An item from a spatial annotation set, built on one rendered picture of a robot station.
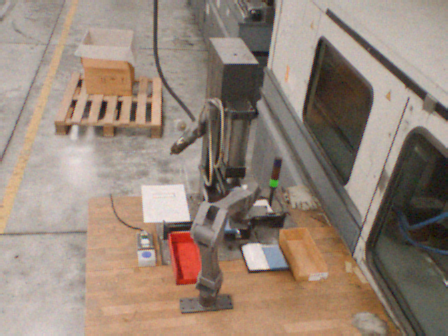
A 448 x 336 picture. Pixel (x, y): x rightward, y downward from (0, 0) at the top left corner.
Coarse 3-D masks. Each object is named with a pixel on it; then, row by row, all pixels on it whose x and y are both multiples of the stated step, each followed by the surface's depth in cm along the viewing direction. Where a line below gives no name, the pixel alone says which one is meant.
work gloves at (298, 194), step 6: (294, 186) 240; (300, 186) 240; (306, 186) 243; (288, 192) 238; (294, 192) 236; (300, 192) 236; (306, 192) 237; (294, 198) 232; (300, 198) 232; (306, 198) 232; (312, 198) 232; (294, 204) 229; (300, 204) 229; (306, 204) 230; (312, 204) 231; (312, 210) 228
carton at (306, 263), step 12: (300, 228) 205; (288, 240) 208; (300, 240) 209; (312, 240) 199; (288, 252) 196; (300, 252) 203; (312, 252) 200; (288, 264) 196; (300, 264) 196; (312, 264) 197; (324, 264) 189; (300, 276) 188; (312, 276) 189; (324, 276) 190
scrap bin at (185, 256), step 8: (168, 240) 199; (176, 240) 201; (184, 240) 202; (192, 240) 202; (176, 248) 199; (184, 248) 199; (192, 248) 200; (176, 256) 195; (184, 256) 195; (192, 256) 196; (200, 256) 192; (176, 264) 191; (184, 264) 192; (192, 264) 192; (200, 264) 192; (176, 272) 180; (184, 272) 188; (192, 272) 188; (176, 280) 181; (184, 280) 182; (192, 280) 183
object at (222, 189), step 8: (216, 168) 200; (216, 184) 197; (224, 184) 190; (232, 184) 190; (240, 184) 191; (208, 192) 192; (216, 192) 192; (224, 192) 188; (208, 200) 190; (216, 200) 191
